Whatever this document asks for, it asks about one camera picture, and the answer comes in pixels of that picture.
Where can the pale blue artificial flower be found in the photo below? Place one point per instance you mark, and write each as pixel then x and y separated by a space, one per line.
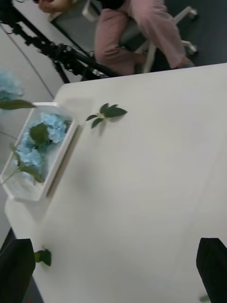
pixel 30 156
pixel 55 127
pixel 9 85

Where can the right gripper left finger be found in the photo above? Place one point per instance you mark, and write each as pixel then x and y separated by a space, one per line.
pixel 14 272

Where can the black tripod rig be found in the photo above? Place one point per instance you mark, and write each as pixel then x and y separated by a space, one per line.
pixel 63 54

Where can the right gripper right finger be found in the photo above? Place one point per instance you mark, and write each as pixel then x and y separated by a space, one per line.
pixel 214 272

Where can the white-legged office chair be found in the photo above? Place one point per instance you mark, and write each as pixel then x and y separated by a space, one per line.
pixel 149 56

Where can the loose two-leaf green twig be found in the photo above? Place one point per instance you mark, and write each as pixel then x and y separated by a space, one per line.
pixel 46 258

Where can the person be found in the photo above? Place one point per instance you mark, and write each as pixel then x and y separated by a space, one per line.
pixel 111 42

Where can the loose many-leaf green twig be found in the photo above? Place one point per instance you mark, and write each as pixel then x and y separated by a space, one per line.
pixel 113 112

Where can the white slotted plastic box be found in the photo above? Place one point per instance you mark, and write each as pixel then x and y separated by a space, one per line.
pixel 28 192

